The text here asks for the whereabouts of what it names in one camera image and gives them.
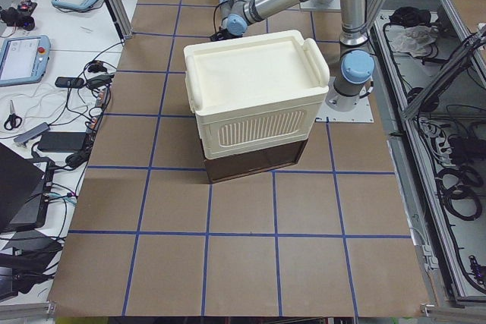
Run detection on cream plastic drawer cabinet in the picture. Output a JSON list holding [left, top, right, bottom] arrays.
[[184, 30, 330, 159]]

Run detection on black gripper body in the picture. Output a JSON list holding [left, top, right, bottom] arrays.
[[210, 29, 238, 41]]

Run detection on black handled scissors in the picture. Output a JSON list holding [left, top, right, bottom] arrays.
[[3, 100, 23, 131]]

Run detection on black laptop computer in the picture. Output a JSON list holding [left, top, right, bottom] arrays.
[[1, 145, 54, 233]]

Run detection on white crumpled cloth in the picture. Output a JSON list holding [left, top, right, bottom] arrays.
[[390, 25, 438, 58]]

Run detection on black power adapter brick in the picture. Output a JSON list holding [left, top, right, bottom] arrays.
[[37, 131, 87, 153]]

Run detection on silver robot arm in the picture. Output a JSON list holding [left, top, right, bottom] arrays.
[[210, 0, 374, 112]]

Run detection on black coiled cables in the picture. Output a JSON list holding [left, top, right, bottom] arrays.
[[434, 166, 484, 222]]

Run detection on blue teach pendant near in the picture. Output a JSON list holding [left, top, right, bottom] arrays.
[[1, 35, 51, 87]]

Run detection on dark brown wooden base box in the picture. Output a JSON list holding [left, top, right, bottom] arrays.
[[204, 140, 308, 184]]

